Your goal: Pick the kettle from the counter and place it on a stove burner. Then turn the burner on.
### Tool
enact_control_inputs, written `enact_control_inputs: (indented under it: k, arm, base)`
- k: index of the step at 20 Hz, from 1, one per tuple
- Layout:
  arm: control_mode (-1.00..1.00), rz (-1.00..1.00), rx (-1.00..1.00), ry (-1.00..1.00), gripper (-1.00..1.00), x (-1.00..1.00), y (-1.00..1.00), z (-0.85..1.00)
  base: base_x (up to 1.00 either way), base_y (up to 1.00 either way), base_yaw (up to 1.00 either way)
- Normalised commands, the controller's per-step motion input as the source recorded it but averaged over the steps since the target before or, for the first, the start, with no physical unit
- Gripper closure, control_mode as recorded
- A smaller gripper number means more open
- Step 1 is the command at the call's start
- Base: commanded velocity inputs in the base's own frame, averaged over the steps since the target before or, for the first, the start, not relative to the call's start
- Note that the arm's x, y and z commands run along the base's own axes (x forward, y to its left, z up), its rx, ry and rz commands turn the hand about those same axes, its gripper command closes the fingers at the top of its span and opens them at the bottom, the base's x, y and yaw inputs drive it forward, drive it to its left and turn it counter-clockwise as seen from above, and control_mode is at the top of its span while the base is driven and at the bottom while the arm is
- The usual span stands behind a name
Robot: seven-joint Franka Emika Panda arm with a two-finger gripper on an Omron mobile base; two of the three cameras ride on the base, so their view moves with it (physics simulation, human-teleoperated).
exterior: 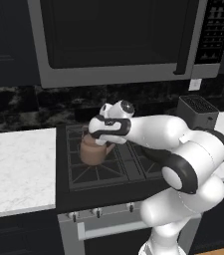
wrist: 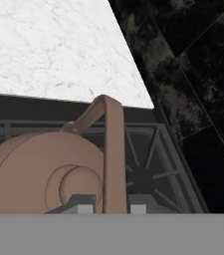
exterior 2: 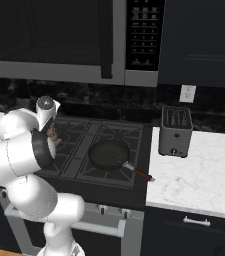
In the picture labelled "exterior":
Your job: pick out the brown kettle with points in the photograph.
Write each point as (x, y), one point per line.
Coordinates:
(91, 153)

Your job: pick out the grey oven door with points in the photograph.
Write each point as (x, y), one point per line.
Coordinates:
(68, 239)

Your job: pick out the white wall socket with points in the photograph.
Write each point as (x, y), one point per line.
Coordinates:
(195, 84)

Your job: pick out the small stove knob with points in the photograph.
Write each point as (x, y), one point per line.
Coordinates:
(130, 207)
(97, 212)
(73, 216)

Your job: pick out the dark microwave door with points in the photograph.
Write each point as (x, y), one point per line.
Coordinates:
(110, 33)

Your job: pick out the grey toaster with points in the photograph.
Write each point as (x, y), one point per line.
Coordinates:
(196, 111)

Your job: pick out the black gas hob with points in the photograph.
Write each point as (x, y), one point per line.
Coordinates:
(116, 169)

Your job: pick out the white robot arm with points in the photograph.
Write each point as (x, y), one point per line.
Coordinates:
(189, 156)

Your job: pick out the dark base cupboard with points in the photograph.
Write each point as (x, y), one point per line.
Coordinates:
(20, 235)
(221, 219)

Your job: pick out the grey microwave oven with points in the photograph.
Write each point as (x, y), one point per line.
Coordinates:
(116, 74)

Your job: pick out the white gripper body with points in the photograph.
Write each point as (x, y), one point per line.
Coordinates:
(112, 139)

